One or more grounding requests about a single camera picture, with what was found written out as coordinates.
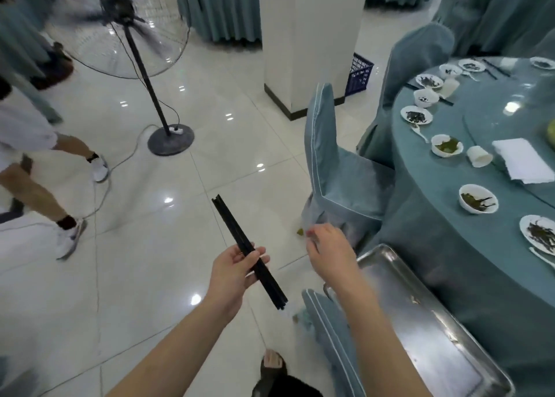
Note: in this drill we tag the person's left hand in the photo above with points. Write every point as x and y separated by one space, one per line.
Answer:
225 279

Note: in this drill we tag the person's right hand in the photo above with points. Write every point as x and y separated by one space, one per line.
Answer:
336 253

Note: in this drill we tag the person's right fingers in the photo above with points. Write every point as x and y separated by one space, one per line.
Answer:
314 238

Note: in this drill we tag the person's left thumb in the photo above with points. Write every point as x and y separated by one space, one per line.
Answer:
240 253

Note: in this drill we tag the bundle of black chopsticks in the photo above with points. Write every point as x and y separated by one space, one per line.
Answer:
236 229

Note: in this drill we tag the person's left forearm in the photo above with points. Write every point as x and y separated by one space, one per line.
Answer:
173 353

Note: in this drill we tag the person's right forearm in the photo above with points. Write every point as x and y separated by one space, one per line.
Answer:
377 344

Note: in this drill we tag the yellow scrap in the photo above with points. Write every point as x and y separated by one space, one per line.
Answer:
300 232

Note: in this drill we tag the teal covered chair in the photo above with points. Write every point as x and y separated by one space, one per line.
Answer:
342 180
338 349
412 58

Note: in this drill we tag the black sandal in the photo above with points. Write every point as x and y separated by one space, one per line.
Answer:
273 370

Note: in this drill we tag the stainless steel tray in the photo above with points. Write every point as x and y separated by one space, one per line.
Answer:
416 323

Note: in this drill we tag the round table with teal cloth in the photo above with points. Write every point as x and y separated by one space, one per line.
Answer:
455 245

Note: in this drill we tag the black trousers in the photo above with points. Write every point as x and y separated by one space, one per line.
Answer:
295 388

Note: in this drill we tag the white ceramic spoon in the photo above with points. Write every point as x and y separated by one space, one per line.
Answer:
419 133
470 75
542 257

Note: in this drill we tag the white plate with scraps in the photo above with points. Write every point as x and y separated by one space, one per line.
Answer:
543 62
471 65
429 81
540 234
416 114

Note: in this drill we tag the white bowl with green scraps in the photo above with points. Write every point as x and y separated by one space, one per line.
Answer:
446 146

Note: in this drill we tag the white sneaker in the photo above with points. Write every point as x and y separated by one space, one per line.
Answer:
73 240
100 170

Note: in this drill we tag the white bowl with dark scraps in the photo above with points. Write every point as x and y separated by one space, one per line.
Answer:
478 199

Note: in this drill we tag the blue plastic crate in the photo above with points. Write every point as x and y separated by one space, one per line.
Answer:
359 75

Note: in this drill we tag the white cup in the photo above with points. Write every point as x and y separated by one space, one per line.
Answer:
479 157
449 88

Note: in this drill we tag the white square pillar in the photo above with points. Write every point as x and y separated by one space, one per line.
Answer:
308 32

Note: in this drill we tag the black standing fan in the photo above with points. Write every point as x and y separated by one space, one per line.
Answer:
143 67

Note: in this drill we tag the white folded towel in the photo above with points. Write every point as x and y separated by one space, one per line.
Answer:
522 160

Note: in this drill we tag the glass turntable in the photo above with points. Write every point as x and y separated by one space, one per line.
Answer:
516 106

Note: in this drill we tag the yellow green fruit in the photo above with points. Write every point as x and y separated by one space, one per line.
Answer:
551 132

